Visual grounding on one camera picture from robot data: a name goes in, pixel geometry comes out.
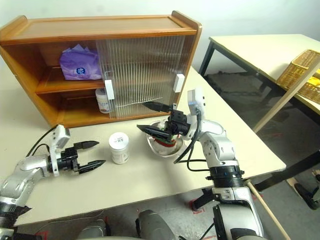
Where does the black-framed side table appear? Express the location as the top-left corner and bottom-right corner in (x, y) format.
(198, 34), (320, 115)

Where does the grey robot left thigh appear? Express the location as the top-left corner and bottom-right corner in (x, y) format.
(77, 219), (111, 240)

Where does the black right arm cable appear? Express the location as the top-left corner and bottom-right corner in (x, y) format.
(173, 109), (213, 172)

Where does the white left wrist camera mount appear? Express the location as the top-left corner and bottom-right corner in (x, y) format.
(48, 124), (71, 177)

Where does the wooden cabinet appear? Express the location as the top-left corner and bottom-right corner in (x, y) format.
(0, 10), (203, 129)

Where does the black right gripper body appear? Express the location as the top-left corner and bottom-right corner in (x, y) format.
(164, 108), (192, 137)

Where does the wooden stick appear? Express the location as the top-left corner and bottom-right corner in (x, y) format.
(246, 180), (288, 240)

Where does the grey robot thigh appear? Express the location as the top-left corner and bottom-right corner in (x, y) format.
(77, 219), (111, 240)
(135, 209), (180, 240)

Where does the wicker basket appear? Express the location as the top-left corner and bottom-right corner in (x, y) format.
(276, 49), (320, 105)

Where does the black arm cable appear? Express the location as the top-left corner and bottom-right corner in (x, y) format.
(24, 127), (60, 158)
(173, 109), (213, 172)

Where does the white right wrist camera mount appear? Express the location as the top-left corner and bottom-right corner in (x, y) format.
(185, 87), (207, 137)

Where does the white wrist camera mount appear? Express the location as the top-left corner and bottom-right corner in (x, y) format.
(185, 87), (207, 137)
(48, 124), (71, 177)

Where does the ribbed clear sliding door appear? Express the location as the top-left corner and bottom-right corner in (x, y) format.
(107, 34), (187, 118)
(95, 37), (176, 120)

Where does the black chair base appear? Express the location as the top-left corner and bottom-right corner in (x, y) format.
(294, 168), (320, 211)

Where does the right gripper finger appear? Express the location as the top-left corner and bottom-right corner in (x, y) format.
(141, 100), (174, 113)
(136, 124), (173, 141)

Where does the white plush bear christmas outfit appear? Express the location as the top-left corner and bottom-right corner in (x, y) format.
(149, 121), (182, 149)

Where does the steel bowl with handles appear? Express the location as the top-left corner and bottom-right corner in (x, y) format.
(145, 120), (185, 158)

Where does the white jar faint lid print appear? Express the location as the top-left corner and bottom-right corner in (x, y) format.
(95, 87), (111, 115)

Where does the grey robot right thigh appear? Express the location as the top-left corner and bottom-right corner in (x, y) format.
(135, 209), (180, 240)

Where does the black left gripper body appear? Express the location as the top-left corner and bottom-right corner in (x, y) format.
(56, 146), (81, 175)

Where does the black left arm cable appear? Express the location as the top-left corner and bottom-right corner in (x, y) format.
(24, 127), (60, 158)

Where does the black table leg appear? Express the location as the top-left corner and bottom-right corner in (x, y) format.
(192, 149), (320, 211)

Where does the purple tissue pack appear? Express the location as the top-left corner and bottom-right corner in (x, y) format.
(59, 44), (103, 81)

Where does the beige diagonal bar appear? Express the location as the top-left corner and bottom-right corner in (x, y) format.
(252, 65), (320, 133)

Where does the white jar bold lid print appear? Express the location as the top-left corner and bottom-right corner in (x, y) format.
(108, 132), (130, 165)

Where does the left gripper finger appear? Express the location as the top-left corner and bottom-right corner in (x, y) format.
(77, 159), (107, 175)
(73, 140), (100, 152)

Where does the yellow rectangular block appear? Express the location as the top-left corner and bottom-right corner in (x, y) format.
(307, 75), (320, 88)

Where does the white door handle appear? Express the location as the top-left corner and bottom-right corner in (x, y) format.
(173, 73), (185, 93)
(104, 79), (116, 101)

